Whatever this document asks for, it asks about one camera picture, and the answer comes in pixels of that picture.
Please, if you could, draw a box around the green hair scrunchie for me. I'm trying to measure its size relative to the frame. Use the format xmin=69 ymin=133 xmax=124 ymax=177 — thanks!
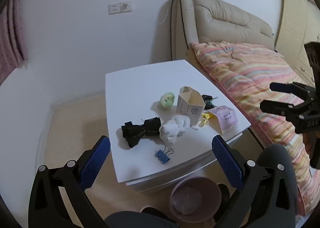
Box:
xmin=159 ymin=92 xmax=175 ymax=109

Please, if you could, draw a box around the tan mattress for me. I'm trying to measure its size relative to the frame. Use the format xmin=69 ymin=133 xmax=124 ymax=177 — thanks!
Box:
xmin=186 ymin=43 xmax=198 ymax=61

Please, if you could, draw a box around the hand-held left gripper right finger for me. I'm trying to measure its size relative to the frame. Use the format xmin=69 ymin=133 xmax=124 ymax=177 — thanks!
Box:
xmin=211 ymin=135 xmax=297 ymax=228

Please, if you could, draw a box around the clear plastic bin liner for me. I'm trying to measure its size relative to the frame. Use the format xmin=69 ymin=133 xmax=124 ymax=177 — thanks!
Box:
xmin=172 ymin=185 xmax=216 ymax=216

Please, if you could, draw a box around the cream wardrobe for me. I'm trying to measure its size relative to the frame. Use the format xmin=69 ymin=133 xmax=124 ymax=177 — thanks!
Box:
xmin=274 ymin=0 xmax=320 ymax=86

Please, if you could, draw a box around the white bedside table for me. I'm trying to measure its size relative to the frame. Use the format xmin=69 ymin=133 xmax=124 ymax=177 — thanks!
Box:
xmin=105 ymin=59 xmax=252 ymax=193

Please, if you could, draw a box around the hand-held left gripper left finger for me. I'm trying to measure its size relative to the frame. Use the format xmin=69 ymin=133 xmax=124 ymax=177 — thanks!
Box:
xmin=28 ymin=135 xmax=111 ymax=228

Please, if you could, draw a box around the black sock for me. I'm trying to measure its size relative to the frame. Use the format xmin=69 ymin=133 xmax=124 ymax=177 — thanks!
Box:
xmin=121 ymin=117 xmax=161 ymax=148

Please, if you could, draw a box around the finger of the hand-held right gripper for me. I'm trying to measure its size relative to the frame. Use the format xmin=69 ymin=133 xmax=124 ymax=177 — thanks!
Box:
xmin=269 ymin=82 xmax=315 ymax=99
xmin=259 ymin=100 xmax=309 ymax=121

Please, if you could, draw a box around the pink paper packet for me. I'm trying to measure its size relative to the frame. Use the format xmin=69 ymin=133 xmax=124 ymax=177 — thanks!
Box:
xmin=206 ymin=105 xmax=238 ymax=135

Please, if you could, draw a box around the beige paper box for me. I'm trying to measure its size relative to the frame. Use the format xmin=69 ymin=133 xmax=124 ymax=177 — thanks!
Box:
xmin=176 ymin=86 xmax=207 ymax=126

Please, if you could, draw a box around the person's left leg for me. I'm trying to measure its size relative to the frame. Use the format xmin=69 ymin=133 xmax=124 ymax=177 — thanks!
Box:
xmin=105 ymin=210 xmax=179 ymax=228

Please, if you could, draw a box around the black key bunch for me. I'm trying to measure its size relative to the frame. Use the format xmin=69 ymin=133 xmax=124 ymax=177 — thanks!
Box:
xmin=201 ymin=94 xmax=218 ymax=109

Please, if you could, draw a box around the yellow wrapper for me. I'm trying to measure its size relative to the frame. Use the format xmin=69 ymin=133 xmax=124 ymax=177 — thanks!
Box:
xmin=199 ymin=112 xmax=213 ymax=128

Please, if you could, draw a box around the white sock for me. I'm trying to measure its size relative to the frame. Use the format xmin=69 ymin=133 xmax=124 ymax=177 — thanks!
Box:
xmin=159 ymin=115 xmax=192 ymax=145

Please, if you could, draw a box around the striped pink quilt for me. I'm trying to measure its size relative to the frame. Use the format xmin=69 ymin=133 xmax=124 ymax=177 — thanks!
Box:
xmin=191 ymin=41 xmax=320 ymax=216

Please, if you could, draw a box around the pink curtain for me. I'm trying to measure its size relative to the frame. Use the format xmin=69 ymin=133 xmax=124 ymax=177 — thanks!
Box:
xmin=0 ymin=0 xmax=25 ymax=73

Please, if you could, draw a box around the pink waste bin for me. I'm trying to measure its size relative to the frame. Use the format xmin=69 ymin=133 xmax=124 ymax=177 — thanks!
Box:
xmin=169 ymin=177 xmax=222 ymax=223

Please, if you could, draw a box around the blue binder clip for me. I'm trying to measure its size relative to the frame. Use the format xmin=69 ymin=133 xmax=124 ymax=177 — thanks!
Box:
xmin=154 ymin=148 xmax=174 ymax=165

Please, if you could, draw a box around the white cable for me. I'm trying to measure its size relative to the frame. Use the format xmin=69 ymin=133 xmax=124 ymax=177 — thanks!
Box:
xmin=157 ymin=9 xmax=172 ymax=26

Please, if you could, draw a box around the beige padded headboard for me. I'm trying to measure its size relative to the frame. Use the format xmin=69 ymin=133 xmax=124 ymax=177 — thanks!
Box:
xmin=170 ymin=0 xmax=275 ymax=62

